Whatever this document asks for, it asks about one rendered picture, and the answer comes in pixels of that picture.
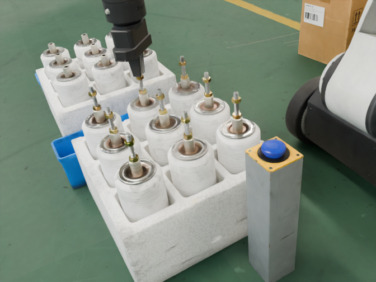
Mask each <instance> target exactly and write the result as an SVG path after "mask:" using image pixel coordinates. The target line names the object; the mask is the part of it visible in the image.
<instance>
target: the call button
mask: <svg viewBox="0 0 376 282"><path fill-rule="evenodd" d="M261 151H262V153H263V154H264V155H265V156H266V157H268V158H272V159H276V158H280V157H281V156H282V155H283V154H284V153H285V152H286V145H285V143H284V142H282V141H280V140H276V139H271V140H267V141H265V142H263V144H262V146H261Z"/></svg>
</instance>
